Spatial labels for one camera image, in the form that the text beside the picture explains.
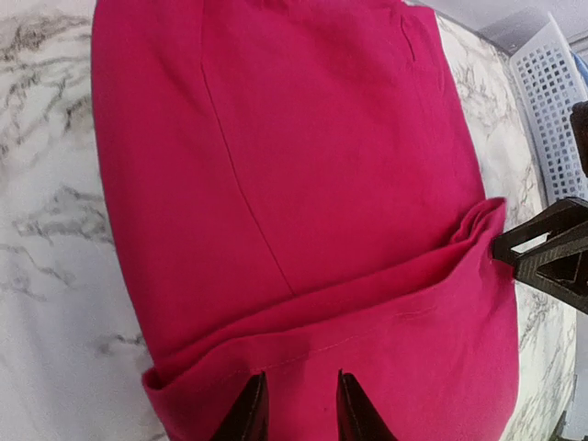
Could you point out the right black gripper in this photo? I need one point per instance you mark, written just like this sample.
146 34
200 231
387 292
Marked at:
549 252

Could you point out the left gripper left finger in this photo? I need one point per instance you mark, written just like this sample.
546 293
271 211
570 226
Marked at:
248 418

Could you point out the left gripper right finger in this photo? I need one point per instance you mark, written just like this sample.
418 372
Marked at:
357 418

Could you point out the magenta t-shirt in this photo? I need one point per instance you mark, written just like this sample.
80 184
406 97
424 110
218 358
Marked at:
293 191

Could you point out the white plastic laundry basket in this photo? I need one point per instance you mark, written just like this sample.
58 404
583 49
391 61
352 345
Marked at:
549 85

